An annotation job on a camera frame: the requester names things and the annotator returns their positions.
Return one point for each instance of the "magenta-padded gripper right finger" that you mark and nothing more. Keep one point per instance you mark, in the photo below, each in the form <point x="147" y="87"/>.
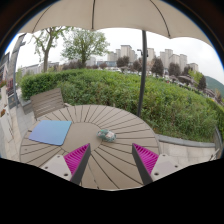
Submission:
<point x="146" y="157"/>

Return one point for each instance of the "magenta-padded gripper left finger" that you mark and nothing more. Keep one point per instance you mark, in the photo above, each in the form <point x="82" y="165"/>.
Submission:
<point x="77" y="158"/>

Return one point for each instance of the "transparent computer mouse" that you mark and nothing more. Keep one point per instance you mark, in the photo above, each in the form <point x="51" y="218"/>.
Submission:
<point x="106" y="135"/>

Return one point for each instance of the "blue mouse pad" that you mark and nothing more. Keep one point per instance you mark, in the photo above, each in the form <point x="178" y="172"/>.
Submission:
<point x="50" y="132"/>

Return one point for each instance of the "grey slatted outdoor chair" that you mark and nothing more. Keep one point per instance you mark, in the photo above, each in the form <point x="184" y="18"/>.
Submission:
<point x="46" y="101"/>

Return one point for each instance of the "green hedge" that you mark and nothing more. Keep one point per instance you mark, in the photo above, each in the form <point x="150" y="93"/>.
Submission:
<point x="116" y="90"/>

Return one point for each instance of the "white flower planter box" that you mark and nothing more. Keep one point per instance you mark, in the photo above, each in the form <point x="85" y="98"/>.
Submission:
<point x="6" y="128"/>

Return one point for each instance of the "tall grey sign pillar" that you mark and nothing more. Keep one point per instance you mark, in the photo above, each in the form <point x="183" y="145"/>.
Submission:
<point x="15" y="73"/>

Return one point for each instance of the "tree with bare trunk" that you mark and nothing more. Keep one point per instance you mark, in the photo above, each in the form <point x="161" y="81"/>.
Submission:
<point x="46" y="56"/>

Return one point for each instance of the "group of apartment buildings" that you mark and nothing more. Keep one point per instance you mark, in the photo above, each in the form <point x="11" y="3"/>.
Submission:
<point x="126" y="51"/>

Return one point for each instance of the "round leafy tree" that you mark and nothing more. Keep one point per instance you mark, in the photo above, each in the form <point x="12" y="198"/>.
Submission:
<point x="85" y="43"/>

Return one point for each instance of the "beige patio umbrella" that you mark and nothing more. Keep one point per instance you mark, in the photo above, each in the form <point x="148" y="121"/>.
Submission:
<point x="116" y="13"/>

